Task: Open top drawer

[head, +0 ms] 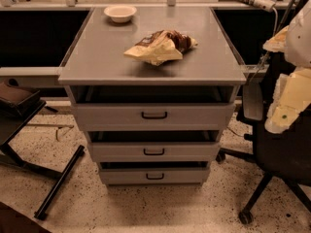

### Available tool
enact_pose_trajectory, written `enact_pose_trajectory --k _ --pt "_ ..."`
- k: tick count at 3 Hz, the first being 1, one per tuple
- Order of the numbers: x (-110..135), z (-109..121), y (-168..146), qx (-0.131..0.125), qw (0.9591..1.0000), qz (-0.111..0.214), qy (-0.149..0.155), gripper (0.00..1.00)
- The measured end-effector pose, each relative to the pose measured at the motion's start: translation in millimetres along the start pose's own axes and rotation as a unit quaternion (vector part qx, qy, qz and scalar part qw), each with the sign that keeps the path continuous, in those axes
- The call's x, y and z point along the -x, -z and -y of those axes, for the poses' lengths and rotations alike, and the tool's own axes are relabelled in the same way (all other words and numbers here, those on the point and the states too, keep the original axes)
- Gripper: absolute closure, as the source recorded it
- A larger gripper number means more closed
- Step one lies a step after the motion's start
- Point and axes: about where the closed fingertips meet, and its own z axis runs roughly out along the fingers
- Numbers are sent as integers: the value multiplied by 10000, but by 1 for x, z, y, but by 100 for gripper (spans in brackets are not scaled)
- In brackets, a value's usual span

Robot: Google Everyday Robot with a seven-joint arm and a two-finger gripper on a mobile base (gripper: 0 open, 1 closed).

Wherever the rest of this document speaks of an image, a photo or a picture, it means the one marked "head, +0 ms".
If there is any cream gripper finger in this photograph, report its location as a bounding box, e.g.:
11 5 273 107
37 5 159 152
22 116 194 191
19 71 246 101
264 67 311 134
262 26 288 52

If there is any grey top drawer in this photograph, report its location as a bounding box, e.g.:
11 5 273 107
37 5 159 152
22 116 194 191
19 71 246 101
72 103 235 131

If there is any grey drawer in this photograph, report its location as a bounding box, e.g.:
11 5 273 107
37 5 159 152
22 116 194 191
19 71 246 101
87 142 220 162
99 168 210 185
72 103 235 131

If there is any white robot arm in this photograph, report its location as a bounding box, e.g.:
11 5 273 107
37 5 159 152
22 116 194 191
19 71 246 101
263 0 311 134

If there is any grey middle drawer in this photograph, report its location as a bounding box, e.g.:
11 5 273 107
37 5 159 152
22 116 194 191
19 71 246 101
87 142 220 162

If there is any grey drawer cabinet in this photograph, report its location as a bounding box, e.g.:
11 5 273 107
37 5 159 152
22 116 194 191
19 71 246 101
59 6 246 172

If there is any grey bottom drawer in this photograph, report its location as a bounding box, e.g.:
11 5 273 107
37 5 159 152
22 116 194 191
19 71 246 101
99 168 210 185

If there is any yellow brown chip bag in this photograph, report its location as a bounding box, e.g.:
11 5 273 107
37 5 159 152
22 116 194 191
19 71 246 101
123 30 197 66

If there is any white bowl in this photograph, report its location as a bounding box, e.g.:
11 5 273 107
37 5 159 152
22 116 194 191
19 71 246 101
104 5 137 23

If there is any dark brown box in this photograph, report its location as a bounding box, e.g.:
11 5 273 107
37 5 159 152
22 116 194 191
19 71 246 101
0 79 40 117

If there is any black metal stand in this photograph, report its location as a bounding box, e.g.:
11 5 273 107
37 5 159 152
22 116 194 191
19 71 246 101
0 99 86 221

